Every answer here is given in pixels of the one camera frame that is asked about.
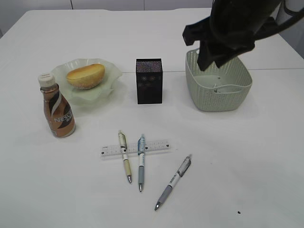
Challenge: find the sugared bread roll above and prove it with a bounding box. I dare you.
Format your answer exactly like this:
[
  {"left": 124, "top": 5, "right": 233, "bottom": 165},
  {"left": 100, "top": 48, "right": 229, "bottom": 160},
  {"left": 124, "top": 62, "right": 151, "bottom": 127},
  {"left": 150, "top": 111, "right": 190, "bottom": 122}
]
[{"left": 66, "top": 64, "right": 105, "bottom": 90}]

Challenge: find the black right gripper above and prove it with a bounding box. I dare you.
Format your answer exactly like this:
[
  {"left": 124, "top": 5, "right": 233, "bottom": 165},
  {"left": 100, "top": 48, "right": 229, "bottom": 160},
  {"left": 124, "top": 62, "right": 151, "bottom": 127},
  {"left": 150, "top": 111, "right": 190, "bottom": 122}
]
[{"left": 197, "top": 0, "right": 280, "bottom": 71}]

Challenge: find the black mesh pen holder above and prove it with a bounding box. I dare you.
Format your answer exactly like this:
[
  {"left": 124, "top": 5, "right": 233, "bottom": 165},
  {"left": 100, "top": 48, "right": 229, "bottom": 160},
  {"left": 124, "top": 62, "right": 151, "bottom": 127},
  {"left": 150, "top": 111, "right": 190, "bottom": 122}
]
[{"left": 136, "top": 58, "right": 163, "bottom": 104}]

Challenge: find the green barrel pen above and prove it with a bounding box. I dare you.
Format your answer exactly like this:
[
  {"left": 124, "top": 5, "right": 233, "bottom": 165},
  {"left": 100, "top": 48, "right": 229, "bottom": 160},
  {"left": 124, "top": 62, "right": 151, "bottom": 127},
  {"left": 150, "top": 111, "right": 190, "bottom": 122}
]
[{"left": 118, "top": 130, "right": 132, "bottom": 184}]

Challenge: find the grey grip white pen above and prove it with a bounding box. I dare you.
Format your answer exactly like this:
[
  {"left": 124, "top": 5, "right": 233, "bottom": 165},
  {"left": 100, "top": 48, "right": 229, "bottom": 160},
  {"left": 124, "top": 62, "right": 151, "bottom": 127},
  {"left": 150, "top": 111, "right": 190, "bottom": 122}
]
[{"left": 154, "top": 154, "right": 192, "bottom": 211}]

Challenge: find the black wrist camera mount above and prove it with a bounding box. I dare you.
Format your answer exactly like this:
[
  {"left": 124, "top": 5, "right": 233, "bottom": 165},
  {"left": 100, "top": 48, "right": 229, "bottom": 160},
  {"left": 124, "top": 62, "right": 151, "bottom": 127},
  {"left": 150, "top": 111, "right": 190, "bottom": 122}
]
[{"left": 182, "top": 17, "right": 212, "bottom": 46}]

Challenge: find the brown Nescafe coffee bottle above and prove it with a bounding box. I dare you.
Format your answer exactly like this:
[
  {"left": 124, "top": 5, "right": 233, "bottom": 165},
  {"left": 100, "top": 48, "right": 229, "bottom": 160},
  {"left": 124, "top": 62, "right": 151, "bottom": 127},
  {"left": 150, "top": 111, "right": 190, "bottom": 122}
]
[{"left": 38, "top": 73, "right": 76, "bottom": 138}]

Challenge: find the blue barrel pen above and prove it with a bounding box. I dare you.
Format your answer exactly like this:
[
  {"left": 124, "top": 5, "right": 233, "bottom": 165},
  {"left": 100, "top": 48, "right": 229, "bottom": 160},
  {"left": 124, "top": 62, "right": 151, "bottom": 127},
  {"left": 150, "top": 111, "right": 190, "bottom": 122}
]
[{"left": 137, "top": 134, "right": 145, "bottom": 192}]

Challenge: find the green woven plastic basket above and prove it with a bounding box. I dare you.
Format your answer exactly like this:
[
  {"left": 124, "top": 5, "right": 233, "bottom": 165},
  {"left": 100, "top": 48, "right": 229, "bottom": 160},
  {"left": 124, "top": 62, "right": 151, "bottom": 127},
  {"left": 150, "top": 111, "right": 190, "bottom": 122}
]
[{"left": 185, "top": 48, "right": 253, "bottom": 112}]

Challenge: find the transparent plastic ruler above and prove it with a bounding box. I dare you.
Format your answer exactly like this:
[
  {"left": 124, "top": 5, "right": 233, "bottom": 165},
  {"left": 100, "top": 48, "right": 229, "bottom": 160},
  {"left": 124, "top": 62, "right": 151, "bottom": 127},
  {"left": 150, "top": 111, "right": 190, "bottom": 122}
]
[{"left": 100, "top": 140, "right": 171, "bottom": 157}]

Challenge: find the pale green wavy glass plate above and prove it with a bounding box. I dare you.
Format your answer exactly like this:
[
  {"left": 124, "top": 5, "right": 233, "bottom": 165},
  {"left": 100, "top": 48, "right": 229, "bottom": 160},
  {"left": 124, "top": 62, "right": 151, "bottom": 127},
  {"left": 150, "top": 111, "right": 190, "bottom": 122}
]
[{"left": 51, "top": 58, "right": 122, "bottom": 105}]

